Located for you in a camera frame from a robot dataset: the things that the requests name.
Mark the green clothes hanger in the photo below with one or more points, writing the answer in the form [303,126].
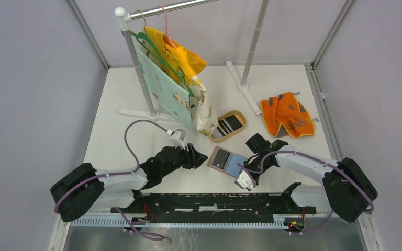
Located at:
[149,45]

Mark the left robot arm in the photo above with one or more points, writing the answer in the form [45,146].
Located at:
[87,189]

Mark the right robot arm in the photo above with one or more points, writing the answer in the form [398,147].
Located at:
[347,190]

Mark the black credit card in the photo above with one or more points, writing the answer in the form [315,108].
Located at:
[230,124]

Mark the pink clothes hanger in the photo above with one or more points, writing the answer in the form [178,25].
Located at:
[166,24]

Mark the yellow oval tray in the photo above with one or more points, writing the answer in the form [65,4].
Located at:
[218,134]

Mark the dark green VIP credit card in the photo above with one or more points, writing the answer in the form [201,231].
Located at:
[220,158]

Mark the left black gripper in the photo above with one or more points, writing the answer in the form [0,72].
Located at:
[193,157]

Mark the light green printed garment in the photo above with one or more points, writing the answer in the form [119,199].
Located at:
[171,96]

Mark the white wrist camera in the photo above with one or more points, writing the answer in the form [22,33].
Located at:
[177,137]
[246,181]

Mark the white metal clothes rack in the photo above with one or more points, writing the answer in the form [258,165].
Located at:
[125,18]

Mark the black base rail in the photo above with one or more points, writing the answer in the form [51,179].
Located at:
[215,207]

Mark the white perforated cable tray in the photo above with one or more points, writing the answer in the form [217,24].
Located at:
[119,221]

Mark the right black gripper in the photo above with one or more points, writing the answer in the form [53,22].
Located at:
[245,163]

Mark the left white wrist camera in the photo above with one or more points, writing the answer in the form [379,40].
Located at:
[177,137]

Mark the cream printed garment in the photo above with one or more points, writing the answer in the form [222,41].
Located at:
[202,109]

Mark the yellow garment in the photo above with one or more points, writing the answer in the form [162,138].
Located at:
[180,63]

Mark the orange patterned cloth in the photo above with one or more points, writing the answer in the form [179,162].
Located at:
[284,115]

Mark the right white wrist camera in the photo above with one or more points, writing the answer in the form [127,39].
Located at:
[246,181]

